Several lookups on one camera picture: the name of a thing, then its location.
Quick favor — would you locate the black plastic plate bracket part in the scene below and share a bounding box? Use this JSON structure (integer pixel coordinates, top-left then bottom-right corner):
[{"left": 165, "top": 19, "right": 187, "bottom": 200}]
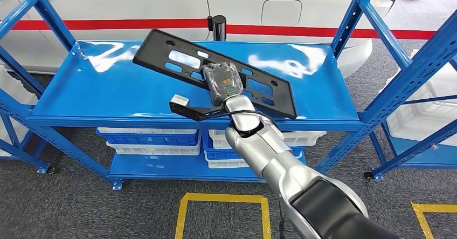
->
[{"left": 132, "top": 28, "right": 299, "bottom": 120}]

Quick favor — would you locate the blue metal shelf rack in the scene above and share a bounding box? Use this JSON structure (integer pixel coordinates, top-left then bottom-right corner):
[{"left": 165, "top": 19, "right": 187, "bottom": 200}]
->
[
  {"left": 364, "top": 50, "right": 457, "bottom": 181},
  {"left": 0, "top": 46, "right": 58, "bottom": 175},
  {"left": 0, "top": 0, "right": 457, "bottom": 192}
]

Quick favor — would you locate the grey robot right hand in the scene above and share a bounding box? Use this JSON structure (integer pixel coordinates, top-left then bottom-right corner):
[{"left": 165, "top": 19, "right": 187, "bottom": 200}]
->
[{"left": 203, "top": 61, "right": 244, "bottom": 107}]

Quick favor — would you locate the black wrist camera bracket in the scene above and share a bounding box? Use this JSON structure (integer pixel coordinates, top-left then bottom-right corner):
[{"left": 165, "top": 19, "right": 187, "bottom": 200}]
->
[{"left": 168, "top": 101, "right": 229, "bottom": 122}]

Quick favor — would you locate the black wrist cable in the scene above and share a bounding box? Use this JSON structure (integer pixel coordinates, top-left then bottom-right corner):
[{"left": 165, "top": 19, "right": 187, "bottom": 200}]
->
[{"left": 205, "top": 109, "right": 278, "bottom": 127}]

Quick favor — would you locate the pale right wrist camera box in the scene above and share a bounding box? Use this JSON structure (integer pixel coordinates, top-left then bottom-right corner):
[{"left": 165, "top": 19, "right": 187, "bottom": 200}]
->
[{"left": 170, "top": 94, "right": 189, "bottom": 106}]

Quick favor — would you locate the yellow floor tape square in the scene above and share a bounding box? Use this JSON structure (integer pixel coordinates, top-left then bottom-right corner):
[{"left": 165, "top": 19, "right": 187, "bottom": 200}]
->
[
  {"left": 410, "top": 201, "right": 457, "bottom": 239},
  {"left": 174, "top": 193, "right": 272, "bottom": 239}
]

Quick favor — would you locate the blue plastic crate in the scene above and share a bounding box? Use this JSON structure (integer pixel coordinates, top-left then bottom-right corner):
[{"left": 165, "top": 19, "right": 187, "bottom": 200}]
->
[{"left": 202, "top": 132, "right": 305, "bottom": 162}]

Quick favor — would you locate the large white plastic crate stack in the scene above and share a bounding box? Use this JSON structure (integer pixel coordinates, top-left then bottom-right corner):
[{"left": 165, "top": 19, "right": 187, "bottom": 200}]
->
[
  {"left": 0, "top": 64, "right": 38, "bottom": 158},
  {"left": 379, "top": 50, "right": 457, "bottom": 147}
]

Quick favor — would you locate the black chrome barrier post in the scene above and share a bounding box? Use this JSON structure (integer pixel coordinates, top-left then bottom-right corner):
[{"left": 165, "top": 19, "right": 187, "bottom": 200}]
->
[{"left": 207, "top": 15, "right": 228, "bottom": 42}]

